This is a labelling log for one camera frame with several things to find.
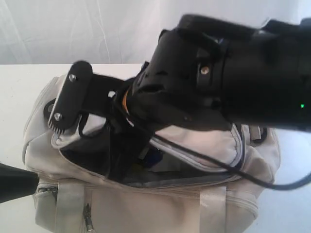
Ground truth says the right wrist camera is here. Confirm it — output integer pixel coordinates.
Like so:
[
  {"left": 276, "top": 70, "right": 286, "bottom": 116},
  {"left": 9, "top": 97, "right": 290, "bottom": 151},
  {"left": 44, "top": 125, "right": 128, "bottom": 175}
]
[{"left": 48, "top": 61, "right": 123, "bottom": 134}]

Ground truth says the white backdrop curtain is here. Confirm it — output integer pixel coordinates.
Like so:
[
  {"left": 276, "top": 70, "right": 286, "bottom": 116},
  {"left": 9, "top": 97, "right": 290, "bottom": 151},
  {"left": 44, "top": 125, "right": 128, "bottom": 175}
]
[{"left": 0, "top": 0, "right": 311, "bottom": 65}]

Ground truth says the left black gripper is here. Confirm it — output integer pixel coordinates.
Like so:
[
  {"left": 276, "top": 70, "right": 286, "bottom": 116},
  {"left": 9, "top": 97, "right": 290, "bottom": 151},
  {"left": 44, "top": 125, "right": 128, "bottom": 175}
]
[{"left": 0, "top": 163, "right": 39, "bottom": 203}]

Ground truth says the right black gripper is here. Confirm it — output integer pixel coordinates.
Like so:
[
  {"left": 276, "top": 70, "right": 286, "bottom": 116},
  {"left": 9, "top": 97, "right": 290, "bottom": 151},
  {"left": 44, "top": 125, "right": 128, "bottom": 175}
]
[{"left": 107, "top": 62, "right": 170, "bottom": 179}]

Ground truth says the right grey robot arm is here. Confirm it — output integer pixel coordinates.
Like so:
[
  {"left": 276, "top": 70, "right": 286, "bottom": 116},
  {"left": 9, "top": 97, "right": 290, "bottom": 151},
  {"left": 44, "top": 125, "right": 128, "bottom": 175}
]
[{"left": 109, "top": 15, "right": 311, "bottom": 183}]

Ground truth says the colourful key tag bunch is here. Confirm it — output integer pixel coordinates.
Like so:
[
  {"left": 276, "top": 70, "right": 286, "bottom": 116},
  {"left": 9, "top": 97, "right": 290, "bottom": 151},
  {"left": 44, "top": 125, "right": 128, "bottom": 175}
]
[{"left": 142, "top": 148, "right": 163, "bottom": 168}]

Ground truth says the beige fabric duffel bag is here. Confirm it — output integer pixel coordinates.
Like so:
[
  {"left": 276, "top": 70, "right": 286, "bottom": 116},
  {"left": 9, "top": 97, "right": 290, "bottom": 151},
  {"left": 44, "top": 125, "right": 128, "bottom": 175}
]
[{"left": 23, "top": 76, "right": 280, "bottom": 233}]

